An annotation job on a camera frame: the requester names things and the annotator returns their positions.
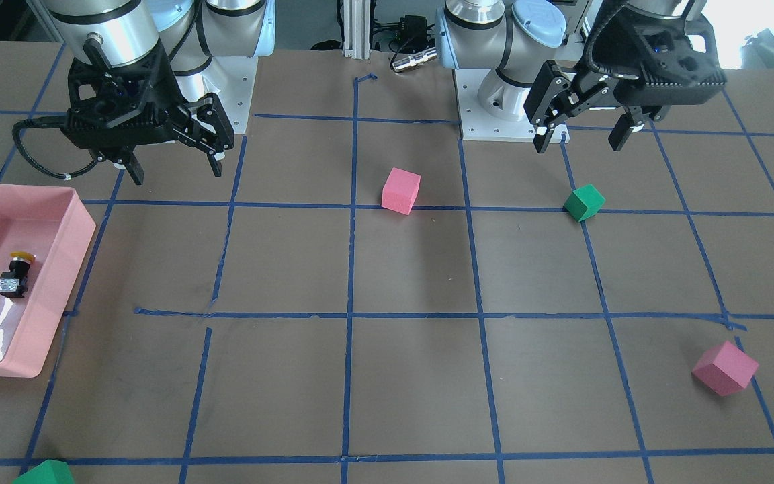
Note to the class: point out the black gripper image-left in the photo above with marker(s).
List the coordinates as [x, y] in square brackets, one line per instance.
[162, 103]

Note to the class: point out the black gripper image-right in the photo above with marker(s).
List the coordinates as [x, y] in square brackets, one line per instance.
[607, 72]

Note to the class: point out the yellow push button switch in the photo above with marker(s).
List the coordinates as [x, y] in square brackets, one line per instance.
[14, 282]

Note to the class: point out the green foam cube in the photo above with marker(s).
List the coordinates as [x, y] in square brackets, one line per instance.
[584, 202]

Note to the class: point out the silver metal cylinder connector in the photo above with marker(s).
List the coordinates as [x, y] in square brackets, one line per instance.
[413, 61]

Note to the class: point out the black power adapter box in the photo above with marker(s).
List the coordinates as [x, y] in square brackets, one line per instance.
[412, 28]

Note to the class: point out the pink foam cube centre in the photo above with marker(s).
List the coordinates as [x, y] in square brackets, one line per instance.
[400, 191]

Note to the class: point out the pink foam cube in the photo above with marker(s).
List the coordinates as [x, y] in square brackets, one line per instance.
[725, 369]
[400, 191]

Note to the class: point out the pink plastic tray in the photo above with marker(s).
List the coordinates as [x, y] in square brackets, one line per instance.
[45, 233]

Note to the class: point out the green foam block bottom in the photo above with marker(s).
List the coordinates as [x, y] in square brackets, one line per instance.
[47, 472]

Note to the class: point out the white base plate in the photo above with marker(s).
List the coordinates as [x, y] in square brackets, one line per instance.
[492, 109]
[232, 79]

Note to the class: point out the aluminium profile post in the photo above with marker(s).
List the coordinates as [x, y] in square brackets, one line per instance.
[356, 25]

